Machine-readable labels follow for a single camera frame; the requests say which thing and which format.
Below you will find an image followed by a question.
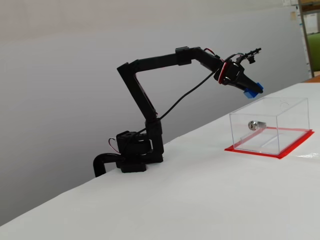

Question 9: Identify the silver lock cylinder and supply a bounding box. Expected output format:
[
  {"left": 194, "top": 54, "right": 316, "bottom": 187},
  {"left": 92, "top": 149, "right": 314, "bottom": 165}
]
[{"left": 247, "top": 120, "right": 267, "bottom": 132}]

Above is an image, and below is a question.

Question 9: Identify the brown wooden table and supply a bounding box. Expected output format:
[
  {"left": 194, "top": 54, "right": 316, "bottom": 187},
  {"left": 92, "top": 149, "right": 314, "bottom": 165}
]
[{"left": 301, "top": 74, "right": 320, "bottom": 84}]

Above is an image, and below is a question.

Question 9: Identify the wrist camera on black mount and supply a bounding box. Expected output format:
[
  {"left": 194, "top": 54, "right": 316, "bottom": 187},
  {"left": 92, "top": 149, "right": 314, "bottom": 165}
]
[{"left": 237, "top": 47, "right": 263, "bottom": 65}]

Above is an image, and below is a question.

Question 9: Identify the red white servo wire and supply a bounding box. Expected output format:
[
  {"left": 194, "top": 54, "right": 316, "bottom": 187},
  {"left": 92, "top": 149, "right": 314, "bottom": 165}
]
[
  {"left": 204, "top": 47, "right": 230, "bottom": 86},
  {"left": 108, "top": 137, "right": 121, "bottom": 154}
]

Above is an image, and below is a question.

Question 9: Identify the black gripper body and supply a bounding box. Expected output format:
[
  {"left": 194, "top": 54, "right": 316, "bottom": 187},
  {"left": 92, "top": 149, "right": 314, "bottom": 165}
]
[{"left": 213, "top": 59, "right": 248, "bottom": 87}]

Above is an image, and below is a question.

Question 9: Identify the black camera cable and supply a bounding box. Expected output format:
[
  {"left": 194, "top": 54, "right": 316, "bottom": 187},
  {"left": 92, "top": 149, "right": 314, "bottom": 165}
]
[{"left": 124, "top": 56, "right": 227, "bottom": 151}]

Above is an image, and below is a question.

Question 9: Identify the red square mat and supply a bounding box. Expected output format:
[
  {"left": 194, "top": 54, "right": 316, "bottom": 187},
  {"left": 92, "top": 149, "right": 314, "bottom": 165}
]
[{"left": 224, "top": 126, "right": 315, "bottom": 160}]

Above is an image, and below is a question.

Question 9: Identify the white paper sheet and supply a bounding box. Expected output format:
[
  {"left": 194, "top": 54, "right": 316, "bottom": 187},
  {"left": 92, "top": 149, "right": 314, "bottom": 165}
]
[{"left": 304, "top": 12, "right": 319, "bottom": 35}]

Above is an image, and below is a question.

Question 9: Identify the transparent plastic box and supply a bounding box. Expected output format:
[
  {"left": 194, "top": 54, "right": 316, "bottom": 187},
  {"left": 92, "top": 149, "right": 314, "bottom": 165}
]
[{"left": 229, "top": 96, "right": 311, "bottom": 155}]

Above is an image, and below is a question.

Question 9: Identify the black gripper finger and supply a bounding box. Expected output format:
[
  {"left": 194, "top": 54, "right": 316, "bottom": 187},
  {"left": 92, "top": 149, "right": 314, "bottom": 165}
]
[
  {"left": 225, "top": 83, "right": 247, "bottom": 92},
  {"left": 236, "top": 74, "right": 264, "bottom": 94}
]

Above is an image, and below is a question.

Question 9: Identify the blue lego brick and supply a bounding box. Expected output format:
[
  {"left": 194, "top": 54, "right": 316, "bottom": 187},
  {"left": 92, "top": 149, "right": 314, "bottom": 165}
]
[{"left": 243, "top": 81, "right": 265, "bottom": 100}]

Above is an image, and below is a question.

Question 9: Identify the black table clamp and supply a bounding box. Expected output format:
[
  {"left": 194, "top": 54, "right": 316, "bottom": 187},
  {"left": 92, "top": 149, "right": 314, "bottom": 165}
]
[{"left": 92, "top": 152, "right": 126, "bottom": 178}]

